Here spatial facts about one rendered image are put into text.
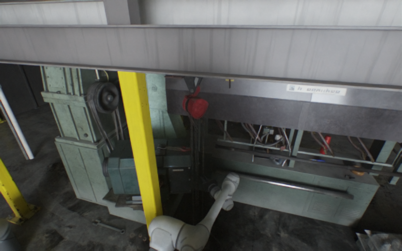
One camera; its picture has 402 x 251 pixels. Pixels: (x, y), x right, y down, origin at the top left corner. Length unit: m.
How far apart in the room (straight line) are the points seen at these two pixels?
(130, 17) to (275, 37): 0.61
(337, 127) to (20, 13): 2.76
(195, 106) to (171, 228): 0.78
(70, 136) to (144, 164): 1.28
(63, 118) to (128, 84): 1.37
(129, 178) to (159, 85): 0.96
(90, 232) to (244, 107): 2.01
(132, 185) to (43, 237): 1.11
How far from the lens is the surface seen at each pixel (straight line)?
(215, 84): 1.89
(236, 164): 2.19
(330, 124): 2.05
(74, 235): 2.59
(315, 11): 1.31
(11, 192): 2.86
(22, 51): 1.60
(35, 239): 2.77
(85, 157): 2.35
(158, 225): 1.21
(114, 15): 1.05
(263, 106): 1.90
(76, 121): 2.23
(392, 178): 2.52
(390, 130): 2.23
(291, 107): 1.92
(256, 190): 2.40
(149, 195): 1.45
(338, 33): 0.91
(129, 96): 1.08
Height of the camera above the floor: 1.89
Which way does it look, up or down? 27 degrees down
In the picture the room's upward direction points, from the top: straight up
